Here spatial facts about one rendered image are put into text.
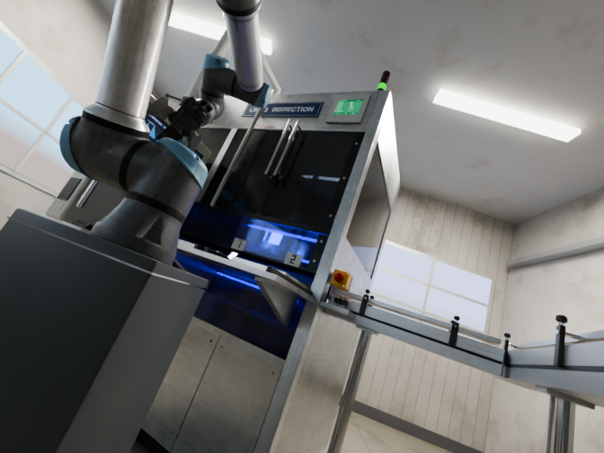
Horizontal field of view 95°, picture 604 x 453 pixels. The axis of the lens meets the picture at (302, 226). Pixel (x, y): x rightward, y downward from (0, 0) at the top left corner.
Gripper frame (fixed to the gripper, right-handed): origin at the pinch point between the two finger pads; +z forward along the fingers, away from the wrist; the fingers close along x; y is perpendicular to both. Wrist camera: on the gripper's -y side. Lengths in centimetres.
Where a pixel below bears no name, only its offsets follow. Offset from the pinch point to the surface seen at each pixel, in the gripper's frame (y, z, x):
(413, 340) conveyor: 16, -3, 112
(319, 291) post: -10, -19, 82
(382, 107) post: 51, -99, 51
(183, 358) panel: -81, -4, 72
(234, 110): -33, -143, 1
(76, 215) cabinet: -82, -31, -5
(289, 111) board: 4, -121, 24
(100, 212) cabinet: -80, -38, -1
